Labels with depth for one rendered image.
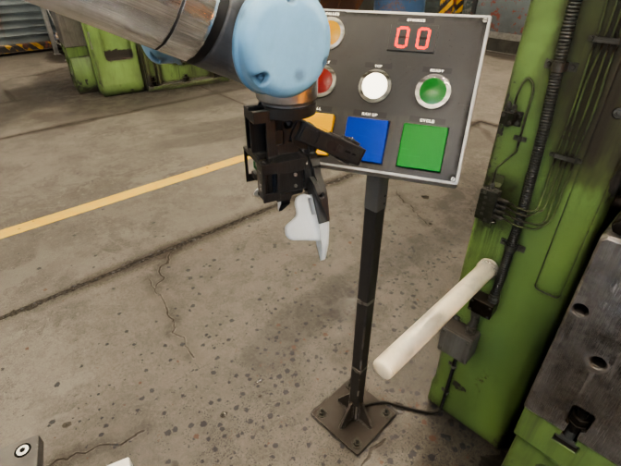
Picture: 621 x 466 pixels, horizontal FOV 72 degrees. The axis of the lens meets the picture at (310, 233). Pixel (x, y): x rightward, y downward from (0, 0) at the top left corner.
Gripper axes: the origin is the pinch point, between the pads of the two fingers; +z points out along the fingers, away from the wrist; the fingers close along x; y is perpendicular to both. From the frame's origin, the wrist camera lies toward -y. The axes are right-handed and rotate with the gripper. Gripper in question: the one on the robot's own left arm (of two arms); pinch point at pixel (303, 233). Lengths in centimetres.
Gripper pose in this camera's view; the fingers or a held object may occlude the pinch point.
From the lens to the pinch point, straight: 63.7
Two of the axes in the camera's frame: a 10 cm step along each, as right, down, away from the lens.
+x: 4.4, 5.0, -7.5
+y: -9.0, 2.4, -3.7
